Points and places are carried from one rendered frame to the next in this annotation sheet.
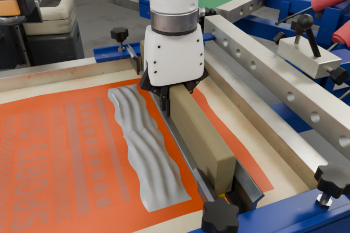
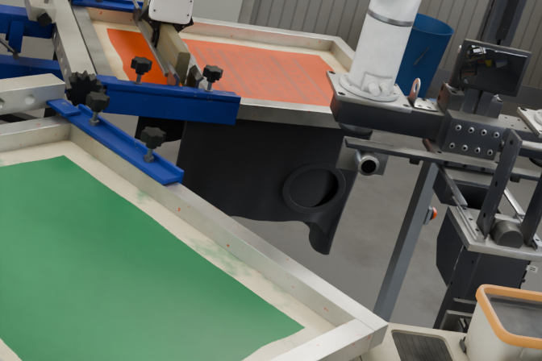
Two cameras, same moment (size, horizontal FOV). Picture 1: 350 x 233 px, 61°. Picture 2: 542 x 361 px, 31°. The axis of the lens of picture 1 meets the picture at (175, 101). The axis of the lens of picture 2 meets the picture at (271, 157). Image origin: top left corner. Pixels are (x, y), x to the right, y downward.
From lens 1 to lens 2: 277 cm
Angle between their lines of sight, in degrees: 121
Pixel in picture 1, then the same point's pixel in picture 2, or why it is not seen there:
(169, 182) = not seen: hidden behind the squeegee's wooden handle
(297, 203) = (111, 4)
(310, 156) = (81, 13)
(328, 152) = not seen: outside the picture
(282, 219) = (122, 4)
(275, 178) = (102, 29)
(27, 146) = (268, 80)
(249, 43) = (71, 35)
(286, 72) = (64, 14)
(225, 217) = not seen: outside the picture
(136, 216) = (189, 42)
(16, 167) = (268, 72)
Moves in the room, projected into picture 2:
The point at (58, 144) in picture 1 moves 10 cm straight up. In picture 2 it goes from (247, 75) to (256, 38)
